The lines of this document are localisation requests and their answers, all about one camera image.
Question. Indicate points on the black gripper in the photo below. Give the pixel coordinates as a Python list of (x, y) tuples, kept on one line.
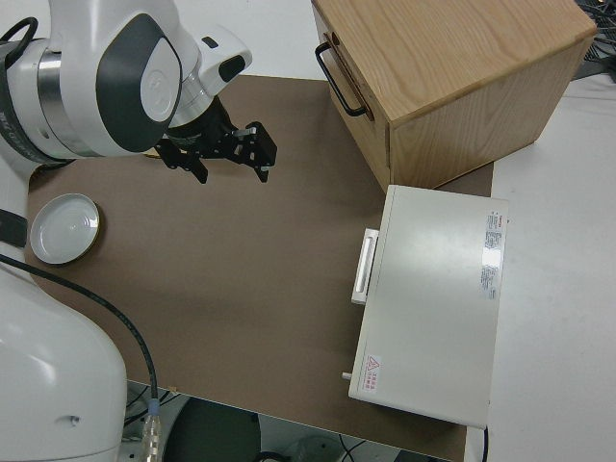
[(202, 132)]

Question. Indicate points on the gray round plate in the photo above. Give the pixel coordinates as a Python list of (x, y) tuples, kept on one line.
[(65, 231)]

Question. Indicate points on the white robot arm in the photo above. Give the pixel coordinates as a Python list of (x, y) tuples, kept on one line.
[(144, 82)]

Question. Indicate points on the small tan block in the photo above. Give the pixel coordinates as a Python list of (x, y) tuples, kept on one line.
[(153, 154)]

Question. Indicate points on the brown table mat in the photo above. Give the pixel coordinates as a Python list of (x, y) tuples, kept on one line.
[(240, 269)]

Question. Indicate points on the wooden drawer box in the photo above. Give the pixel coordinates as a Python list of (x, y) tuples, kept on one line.
[(462, 77)]

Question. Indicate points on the white toaster oven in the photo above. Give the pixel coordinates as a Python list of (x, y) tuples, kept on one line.
[(433, 308)]

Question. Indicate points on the black round stool seat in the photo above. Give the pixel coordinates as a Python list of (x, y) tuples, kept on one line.
[(216, 433)]

